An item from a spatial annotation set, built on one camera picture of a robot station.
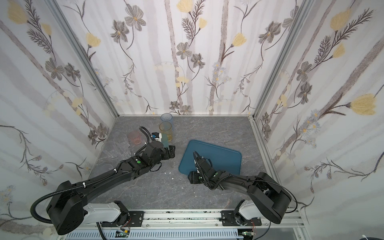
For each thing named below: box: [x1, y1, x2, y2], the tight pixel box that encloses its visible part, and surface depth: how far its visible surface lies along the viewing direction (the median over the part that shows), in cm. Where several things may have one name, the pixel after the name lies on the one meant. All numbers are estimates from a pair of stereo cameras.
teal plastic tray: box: [178, 140, 242, 175], surface depth 102 cm
